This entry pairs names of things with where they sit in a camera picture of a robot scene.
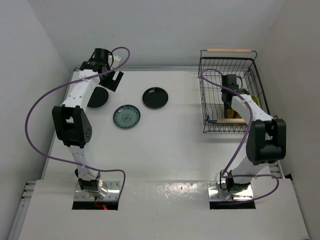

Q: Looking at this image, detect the black wire dish rack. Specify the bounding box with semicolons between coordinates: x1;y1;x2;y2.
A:
198;49;270;133

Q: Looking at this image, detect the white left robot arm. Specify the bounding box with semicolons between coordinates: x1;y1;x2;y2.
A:
52;48;123;200

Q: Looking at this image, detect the blue floral plate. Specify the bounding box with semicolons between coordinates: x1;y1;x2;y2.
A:
112;104;141;130

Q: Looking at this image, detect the metal base plate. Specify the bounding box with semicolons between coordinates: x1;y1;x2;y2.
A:
207;180;254;202
73;180;120;202

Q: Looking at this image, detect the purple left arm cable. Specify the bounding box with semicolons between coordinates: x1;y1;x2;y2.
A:
24;46;126;201

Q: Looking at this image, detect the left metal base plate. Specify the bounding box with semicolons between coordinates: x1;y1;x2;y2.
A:
73;180;120;202

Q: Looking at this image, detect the lime green plate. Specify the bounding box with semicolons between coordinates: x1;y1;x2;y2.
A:
251;95;260;106

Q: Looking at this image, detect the yellow patterned plate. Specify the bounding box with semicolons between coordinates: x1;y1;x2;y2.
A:
223;108;242;119

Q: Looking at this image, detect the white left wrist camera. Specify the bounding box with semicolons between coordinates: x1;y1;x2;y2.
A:
108;54;122;68

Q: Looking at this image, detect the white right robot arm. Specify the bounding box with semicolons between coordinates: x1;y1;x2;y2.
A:
221;74;287;192

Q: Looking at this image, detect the glossy black plate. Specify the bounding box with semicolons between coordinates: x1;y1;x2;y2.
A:
142;87;169;110
87;87;109;108

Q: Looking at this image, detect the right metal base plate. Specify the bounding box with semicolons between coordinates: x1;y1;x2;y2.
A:
207;180;254;202

